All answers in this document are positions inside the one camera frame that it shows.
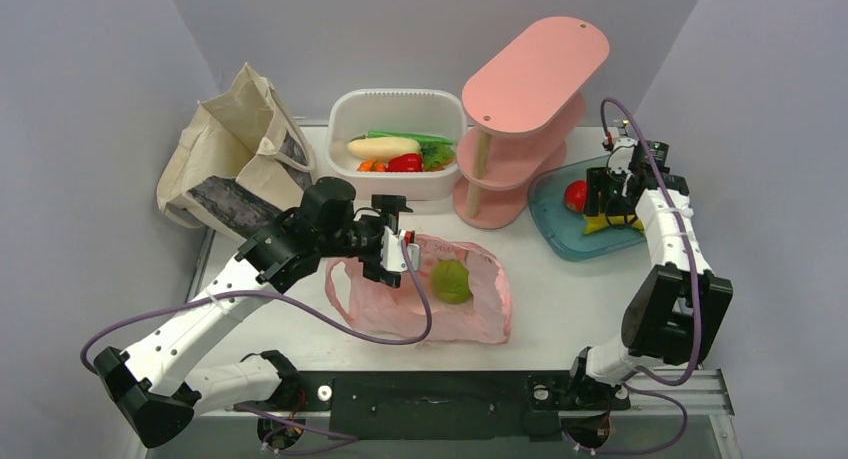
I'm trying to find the white radish with leaves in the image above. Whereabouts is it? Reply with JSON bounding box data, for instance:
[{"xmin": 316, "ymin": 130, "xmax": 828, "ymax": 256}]
[{"xmin": 347, "ymin": 136, "xmax": 455, "ymax": 172}]

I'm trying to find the red apple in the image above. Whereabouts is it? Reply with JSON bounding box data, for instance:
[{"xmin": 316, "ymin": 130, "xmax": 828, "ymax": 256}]
[{"xmin": 563, "ymin": 180, "xmax": 588, "ymax": 214}]

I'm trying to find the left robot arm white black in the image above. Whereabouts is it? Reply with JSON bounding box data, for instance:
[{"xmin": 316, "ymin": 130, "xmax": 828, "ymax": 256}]
[{"xmin": 81, "ymin": 177, "xmax": 420, "ymax": 448}]

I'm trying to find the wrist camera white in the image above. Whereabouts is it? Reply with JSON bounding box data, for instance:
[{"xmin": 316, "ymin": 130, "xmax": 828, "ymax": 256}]
[
  {"xmin": 605, "ymin": 136, "xmax": 639, "ymax": 177},
  {"xmin": 381, "ymin": 228, "xmax": 421, "ymax": 273}
]

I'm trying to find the white plastic tub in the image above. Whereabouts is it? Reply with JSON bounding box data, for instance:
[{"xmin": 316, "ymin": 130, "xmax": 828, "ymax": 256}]
[{"xmin": 324, "ymin": 88, "xmax": 468, "ymax": 201}]

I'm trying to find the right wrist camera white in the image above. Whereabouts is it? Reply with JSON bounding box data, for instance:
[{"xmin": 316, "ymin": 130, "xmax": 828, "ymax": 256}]
[{"xmin": 605, "ymin": 136, "xmax": 639, "ymax": 177}]

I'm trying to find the small orange pumpkin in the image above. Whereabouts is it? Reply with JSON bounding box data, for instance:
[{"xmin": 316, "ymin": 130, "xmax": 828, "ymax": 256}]
[{"xmin": 357, "ymin": 160, "xmax": 387, "ymax": 172}]

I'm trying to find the beige canvas tote bag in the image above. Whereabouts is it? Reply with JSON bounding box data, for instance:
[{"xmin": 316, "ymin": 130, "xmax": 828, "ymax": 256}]
[{"xmin": 156, "ymin": 64, "xmax": 318, "ymax": 240}]

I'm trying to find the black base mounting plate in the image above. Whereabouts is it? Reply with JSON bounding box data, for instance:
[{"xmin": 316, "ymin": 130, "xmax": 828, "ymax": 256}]
[{"xmin": 231, "ymin": 369, "xmax": 631, "ymax": 443}]

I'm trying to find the red bell pepper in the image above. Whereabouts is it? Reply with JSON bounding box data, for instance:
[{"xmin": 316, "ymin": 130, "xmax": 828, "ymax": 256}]
[{"xmin": 386, "ymin": 153, "xmax": 423, "ymax": 173}]

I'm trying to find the teal plastic tray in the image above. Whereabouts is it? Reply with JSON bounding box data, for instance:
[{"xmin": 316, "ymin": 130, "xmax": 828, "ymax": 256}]
[{"xmin": 527, "ymin": 157, "xmax": 645, "ymax": 262}]

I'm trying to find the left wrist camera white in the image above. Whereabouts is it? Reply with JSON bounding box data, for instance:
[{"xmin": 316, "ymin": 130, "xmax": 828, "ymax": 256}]
[{"xmin": 381, "ymin": 228, "xmax": 421, "ymax": 273}]

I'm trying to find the pink three-tier shelf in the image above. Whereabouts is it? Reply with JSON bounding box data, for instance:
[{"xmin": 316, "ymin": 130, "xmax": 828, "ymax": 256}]
[{"xmin": 453, "ymin": 16, "xmax": 610, "ymax": 230}]

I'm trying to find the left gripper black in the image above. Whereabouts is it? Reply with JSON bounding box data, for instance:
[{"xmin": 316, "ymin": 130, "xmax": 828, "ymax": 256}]
[{"xmin": 318, "ymin": 197, "xmax": 411, "ymax": 284}]

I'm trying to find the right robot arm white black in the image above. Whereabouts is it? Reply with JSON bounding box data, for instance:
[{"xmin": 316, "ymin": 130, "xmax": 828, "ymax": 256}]
[{"xmin": 565, "ymin": 137, "xmax": 733, "ymax": 408}]

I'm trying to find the yellow banana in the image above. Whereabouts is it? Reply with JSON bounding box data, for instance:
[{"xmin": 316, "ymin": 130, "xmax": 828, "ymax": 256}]
[{"xmin": 583, "ymin": 214, "xmax": 644, "ymax": 235}]

